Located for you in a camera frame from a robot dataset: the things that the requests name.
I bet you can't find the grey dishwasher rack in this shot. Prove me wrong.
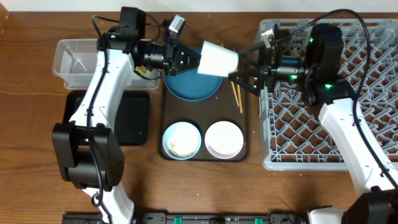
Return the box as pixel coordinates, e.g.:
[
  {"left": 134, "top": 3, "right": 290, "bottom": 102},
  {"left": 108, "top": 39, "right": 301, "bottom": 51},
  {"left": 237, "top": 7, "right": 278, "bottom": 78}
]
[{"left": 259, "top": 19, "right": 397, "bottom": 171}]

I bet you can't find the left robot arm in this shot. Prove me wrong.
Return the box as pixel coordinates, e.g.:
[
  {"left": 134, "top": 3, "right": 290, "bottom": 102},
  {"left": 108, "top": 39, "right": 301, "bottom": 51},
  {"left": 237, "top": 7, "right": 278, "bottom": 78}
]
[{"left": 52, "top": 7, "right": 201, "bottom": 223}]

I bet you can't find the white paper cup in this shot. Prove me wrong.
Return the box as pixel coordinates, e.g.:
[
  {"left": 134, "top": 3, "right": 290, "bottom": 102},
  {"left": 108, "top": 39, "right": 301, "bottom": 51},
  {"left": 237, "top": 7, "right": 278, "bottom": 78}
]
[{"left": 197, "top": 41, "right": 239, "bottom": 77}]

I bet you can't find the wooden chopstick left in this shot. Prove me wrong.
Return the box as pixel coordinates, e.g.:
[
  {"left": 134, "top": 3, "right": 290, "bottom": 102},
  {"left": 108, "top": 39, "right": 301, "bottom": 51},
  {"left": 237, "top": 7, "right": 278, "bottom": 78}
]
[{"left": 221, "top": 44, "right": 239, "bottom": 107}]

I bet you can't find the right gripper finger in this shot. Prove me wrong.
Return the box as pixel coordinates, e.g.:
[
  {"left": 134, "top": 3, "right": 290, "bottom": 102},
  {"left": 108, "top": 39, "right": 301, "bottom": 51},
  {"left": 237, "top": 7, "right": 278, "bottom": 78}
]
[
  {"left": 228, "top": 68, "right": 259, "bottom": 90},
  {"left": 238, "top": 42, "right": 264, "bottom": 64}
]

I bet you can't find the dark blue plate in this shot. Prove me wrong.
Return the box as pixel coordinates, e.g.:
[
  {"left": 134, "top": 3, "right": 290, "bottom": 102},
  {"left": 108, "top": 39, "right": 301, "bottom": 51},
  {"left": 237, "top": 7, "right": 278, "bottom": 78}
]
[{"left": 163, "top": 47, "right": 224, "bottom": 102}]

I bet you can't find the black waste tray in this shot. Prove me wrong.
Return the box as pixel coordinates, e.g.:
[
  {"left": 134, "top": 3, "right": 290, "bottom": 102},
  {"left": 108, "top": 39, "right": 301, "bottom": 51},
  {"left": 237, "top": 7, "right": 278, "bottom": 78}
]
[{"left": 62, "top": 90, "right": 150, "bottom": 146}]

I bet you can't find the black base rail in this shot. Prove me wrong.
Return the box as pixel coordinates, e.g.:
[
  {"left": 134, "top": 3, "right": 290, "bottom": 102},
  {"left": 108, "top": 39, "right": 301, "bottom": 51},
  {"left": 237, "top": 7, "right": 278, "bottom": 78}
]
[{"left": 61, "top": 212, "right": 309, "bottom": 224}]

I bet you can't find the wooden chopstick right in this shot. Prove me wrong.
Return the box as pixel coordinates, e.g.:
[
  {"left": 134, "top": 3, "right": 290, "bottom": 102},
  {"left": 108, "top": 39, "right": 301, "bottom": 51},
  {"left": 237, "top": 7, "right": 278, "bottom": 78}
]
[{"left": 234, "top": 84, "right": 243, "bottom": 114}]

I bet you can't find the pile of rice scraps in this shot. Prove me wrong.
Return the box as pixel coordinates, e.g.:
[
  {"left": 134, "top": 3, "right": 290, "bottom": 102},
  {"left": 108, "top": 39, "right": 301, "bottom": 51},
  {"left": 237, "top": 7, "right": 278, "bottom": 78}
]
[{"left": 167, "top": 123, "right": 200, "bottom": 158}]

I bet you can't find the wooden chopstick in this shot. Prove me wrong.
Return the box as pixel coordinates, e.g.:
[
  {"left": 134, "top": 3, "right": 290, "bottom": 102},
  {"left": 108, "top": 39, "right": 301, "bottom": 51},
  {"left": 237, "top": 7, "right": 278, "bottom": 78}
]
[
  {"left": 234, "top": 84, "right": 243, "bottom": 114},
  {"left": 221, "top": 44, "right": 239, "bottom": 107}
]

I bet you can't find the white pink bowl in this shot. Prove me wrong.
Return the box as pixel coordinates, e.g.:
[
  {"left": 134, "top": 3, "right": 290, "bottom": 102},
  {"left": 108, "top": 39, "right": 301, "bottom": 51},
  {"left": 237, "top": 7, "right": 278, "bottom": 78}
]
[{"left": 205, "top": 121, "right": 244, "bottom": 159}]

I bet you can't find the yellow green snack wrapper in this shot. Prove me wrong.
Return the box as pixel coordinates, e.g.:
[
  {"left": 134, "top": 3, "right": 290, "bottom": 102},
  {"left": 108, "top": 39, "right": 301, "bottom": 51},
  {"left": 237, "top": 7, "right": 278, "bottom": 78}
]
[{"left": 136, "top": 66, "right": 150, "bottom": 75}]

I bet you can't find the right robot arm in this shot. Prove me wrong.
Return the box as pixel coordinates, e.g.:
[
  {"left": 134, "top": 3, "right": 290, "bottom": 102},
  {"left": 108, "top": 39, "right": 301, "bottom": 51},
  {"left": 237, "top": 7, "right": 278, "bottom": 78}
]
[{"left": 228, "top": 23, "right": 397, "bottom": 223}]

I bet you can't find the clear plastic bin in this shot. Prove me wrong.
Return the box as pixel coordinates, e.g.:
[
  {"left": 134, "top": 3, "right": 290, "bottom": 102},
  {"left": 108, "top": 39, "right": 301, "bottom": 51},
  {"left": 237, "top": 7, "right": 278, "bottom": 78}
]
[{"left": 52, "top": 39, "right": 161, "bottom": 90}]

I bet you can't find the brown serving tray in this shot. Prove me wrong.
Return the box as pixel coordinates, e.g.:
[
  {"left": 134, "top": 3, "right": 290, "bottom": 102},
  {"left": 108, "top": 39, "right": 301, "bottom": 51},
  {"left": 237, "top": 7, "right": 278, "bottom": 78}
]
[{"left": 160, "top": 78, "right": 250, "bottom": 162}]

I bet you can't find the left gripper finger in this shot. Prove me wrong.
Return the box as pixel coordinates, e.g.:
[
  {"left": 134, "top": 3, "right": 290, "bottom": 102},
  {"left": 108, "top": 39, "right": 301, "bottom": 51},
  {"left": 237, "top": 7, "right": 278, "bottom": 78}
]
[
  {"left": 178, "top": 44, "right": 201, "bottom": 58},
  {"left": 178, "top": 60, "right": 200, "bottom": 74}
]

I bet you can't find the light blue bowl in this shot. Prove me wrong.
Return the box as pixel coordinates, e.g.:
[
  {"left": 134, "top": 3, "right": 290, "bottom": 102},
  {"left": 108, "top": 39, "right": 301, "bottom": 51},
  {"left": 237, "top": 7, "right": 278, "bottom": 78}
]
[{"left": 162, "top": 121, "right": 201, "bottom": 160}]

